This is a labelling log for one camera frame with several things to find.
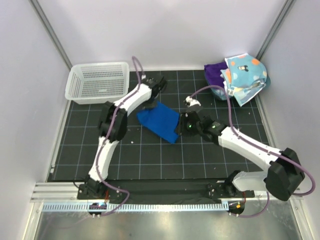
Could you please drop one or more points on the light blue cartoon towel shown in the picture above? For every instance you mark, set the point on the light blue cartoon towel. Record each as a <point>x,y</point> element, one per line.
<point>244,77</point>

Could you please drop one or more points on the white perforated plastic basket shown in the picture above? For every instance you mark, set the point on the white perforated plastic basket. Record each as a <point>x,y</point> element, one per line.
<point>96,83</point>

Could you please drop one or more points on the aluminium frame rail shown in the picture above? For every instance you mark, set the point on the aluminium frame rail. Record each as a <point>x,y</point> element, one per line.
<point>65,191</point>

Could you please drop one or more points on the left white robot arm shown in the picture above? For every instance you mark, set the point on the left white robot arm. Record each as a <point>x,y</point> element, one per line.
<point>112,127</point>

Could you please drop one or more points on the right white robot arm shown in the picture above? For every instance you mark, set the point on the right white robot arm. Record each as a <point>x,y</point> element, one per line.
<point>280,174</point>

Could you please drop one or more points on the blue towel container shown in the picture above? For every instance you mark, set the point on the blue towel container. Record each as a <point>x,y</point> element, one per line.
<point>219,95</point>

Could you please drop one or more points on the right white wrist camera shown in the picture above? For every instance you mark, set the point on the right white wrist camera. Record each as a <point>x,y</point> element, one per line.
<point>191,102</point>

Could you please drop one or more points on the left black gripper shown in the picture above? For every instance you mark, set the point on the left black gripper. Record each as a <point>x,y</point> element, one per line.
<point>145,106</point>

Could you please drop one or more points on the black grid mat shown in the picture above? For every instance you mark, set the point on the black grid mat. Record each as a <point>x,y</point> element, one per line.
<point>142,154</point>

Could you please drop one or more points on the white slotted cable duct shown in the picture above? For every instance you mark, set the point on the white slotted cable duct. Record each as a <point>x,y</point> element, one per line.
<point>95,207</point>

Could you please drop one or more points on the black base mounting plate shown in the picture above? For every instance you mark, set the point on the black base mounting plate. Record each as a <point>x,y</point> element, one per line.
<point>163,191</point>

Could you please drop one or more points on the purple towel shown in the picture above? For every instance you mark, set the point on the purple towel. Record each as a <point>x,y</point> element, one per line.
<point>212,73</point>

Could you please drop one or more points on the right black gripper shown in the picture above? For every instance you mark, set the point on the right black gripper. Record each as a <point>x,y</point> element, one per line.
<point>180,129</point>

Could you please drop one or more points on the blue microfiber towel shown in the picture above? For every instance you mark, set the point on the blue microfiber towel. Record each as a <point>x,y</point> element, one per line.
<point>160,120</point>

